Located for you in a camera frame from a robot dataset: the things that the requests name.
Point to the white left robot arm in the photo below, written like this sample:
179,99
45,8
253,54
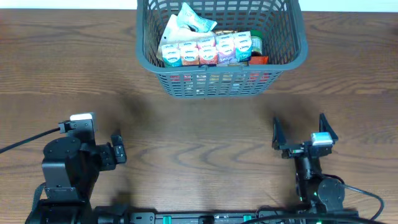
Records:
71,167

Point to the green lid jar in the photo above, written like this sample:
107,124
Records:
257,47

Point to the teal wipes packet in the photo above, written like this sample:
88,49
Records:
188,17

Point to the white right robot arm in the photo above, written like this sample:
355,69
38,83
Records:
319,193

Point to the orange pasta packet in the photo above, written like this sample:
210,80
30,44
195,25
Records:
258,60

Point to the gold foil pouch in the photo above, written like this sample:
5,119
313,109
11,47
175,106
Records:
225,32

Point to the beige paper pouch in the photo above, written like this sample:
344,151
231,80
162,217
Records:
174,34

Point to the grey plastic lattice basket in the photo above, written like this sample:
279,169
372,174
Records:
284,44

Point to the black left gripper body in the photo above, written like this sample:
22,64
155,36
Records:
110,158

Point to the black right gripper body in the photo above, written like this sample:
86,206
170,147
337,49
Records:
292,152

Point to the blue Kleenex tissue multipack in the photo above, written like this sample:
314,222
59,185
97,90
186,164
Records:
231,49

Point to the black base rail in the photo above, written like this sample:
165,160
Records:
147,216

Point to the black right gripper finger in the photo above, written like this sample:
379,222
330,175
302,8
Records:
278,140
324,126

